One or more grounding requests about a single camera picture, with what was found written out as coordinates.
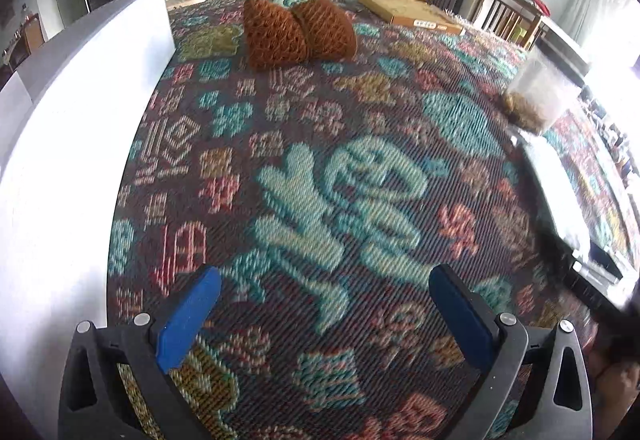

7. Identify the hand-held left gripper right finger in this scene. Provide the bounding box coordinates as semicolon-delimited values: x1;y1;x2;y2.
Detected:
429;264;593;440

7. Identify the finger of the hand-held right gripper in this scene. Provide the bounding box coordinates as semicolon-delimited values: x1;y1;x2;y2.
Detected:
572;242;640;321

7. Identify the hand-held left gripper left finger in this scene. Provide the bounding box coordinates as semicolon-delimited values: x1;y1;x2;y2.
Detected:
57;266;223;440

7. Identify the white board panel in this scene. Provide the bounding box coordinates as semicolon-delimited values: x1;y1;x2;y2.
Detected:
0;0;176;440

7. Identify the person's right hand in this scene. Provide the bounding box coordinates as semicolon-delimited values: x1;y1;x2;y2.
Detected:
587;347;640;440

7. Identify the cluster of bottles and jars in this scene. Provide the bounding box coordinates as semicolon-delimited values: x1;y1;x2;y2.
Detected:
600;120;640;181

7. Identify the clear jar with black lid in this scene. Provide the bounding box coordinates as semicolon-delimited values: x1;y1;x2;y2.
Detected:
502;54;583;135

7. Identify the patterned woven blanket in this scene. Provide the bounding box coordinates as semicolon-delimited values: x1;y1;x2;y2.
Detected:
105;0;640;440

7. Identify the wooden slatted chair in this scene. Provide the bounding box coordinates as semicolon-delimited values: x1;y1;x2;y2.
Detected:
480;0;546;45

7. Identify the brown knit rolled cloth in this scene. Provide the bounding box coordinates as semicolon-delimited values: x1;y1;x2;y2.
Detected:
243;0;357;70

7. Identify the flat yellow cardboard box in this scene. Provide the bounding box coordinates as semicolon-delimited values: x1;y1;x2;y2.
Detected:
356;0;466;36

